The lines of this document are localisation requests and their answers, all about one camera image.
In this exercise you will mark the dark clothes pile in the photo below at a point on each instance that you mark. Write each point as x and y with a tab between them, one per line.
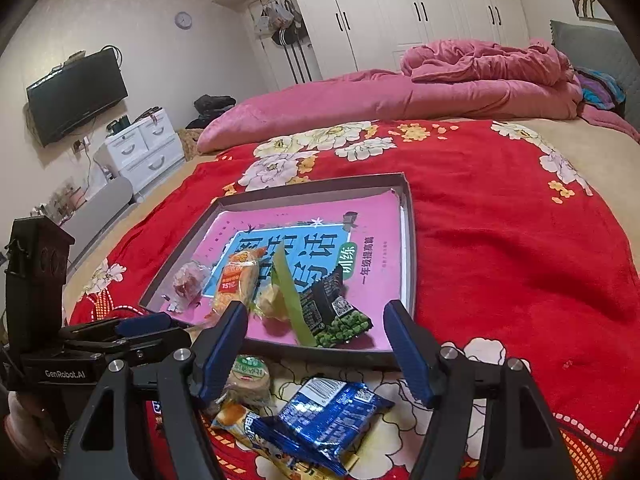
212	105

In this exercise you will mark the grey padded footboard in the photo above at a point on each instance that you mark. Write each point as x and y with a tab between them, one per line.
100	215

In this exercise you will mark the grey padded headboard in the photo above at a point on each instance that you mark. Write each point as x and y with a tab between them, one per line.
590	45

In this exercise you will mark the hawthorn roll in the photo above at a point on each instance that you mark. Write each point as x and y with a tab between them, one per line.
187	280

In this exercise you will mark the pink duvet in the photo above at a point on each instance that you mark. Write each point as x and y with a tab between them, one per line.
325	105

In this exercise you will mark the hanging hats and bags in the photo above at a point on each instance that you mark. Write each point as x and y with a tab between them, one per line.
282	20

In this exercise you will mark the yellow cake packet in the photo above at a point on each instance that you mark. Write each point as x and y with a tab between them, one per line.
235	420

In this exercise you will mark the round wall clock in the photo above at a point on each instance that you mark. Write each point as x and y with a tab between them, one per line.
183	20

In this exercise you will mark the pale yellow pastry packet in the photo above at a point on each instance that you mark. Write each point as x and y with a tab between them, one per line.
270	302

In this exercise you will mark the light green snack packet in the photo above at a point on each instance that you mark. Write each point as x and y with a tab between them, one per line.
290	300

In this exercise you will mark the blue cookie packet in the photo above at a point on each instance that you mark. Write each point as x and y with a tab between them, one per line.
325	410

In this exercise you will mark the teal and purple cloth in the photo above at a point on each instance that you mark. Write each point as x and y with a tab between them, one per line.
600	90

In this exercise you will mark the crumpled pink quilt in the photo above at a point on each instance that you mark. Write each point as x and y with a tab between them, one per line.
475	60

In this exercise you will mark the red floral blanket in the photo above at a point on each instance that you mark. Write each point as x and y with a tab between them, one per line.
500	235

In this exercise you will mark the black green pea packet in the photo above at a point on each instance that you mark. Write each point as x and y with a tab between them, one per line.
330	317

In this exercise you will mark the person's left forearm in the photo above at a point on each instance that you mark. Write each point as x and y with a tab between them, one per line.
25	425

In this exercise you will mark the pink and blue book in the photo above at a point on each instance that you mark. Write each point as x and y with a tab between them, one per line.
360	230

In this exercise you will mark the white drawer cabinet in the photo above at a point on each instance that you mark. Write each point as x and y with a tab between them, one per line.
145	150

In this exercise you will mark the round pastry green label packet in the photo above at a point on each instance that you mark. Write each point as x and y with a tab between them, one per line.
250	382

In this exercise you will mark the white wardrobe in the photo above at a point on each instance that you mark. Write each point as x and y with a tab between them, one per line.
380	10

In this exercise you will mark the black wall television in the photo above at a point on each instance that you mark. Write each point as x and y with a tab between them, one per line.
75	95

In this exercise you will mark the orange bread packet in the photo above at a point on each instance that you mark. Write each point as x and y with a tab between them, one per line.
235	280

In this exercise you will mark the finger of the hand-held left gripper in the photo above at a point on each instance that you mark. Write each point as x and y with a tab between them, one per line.
150	345
140	324

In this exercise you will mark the shallow grey cardboard box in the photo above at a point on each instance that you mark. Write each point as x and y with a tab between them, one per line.
350	357

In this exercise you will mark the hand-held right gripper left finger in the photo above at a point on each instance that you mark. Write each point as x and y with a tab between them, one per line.
225	345

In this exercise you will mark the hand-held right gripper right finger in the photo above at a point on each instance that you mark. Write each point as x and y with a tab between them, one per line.
407	350

